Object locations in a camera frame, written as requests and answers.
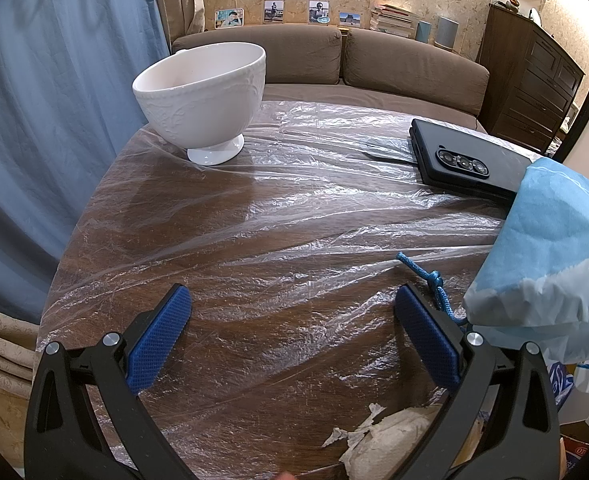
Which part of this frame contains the crumpled beige paper ball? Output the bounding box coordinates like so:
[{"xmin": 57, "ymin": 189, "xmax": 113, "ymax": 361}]
[{"xmin": 321, "ymin": 403, "xmax": 441, "ymax": 480}]

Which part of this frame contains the dark wooden dresser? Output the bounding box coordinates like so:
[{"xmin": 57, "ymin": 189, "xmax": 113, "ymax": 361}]
[{"xmin": 477, "ymin": 4, "xmax": 584, "ymax": 154}]

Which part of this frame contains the stack of books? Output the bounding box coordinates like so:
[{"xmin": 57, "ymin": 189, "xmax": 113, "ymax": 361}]
[{"xmin": 370, "ymin": 4, "xmax": 418, "ymax": 39}]

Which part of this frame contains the black foldable phone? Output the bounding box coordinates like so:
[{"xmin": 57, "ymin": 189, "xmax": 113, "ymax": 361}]
[{"xmin": 409, "ymin": 119, "xmax": 532, "ymax": 204}]

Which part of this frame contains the blue white drawstring bag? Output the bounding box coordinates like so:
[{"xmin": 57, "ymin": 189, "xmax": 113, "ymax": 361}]
[{"xmin": 395, "ymin": 156, "xmax": 589, "ymax": 366}]

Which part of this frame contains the white ceramic footed bowl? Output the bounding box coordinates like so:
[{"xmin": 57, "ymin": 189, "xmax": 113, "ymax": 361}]
[{"xmin": 132, "ymin": 42, "xmax": 266, "ymax": 166}]

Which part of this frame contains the blue curtain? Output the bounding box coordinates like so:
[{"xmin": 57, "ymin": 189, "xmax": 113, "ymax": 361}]
[{"xmin": 0, "ymin": 0, "xmax": 168, "ymax": 323}]

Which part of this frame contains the brown fabric sofa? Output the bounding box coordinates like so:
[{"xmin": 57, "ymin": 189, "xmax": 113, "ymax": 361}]
[{"xmin": 172, "ymin": 24, "xmax": 489, "ymax": 131}]

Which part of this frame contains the grey speaker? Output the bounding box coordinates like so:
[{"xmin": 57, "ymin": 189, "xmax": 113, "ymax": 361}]
[{"xmin": 433, "ymin": 16, "xmax": 459, "ymax": 51}]

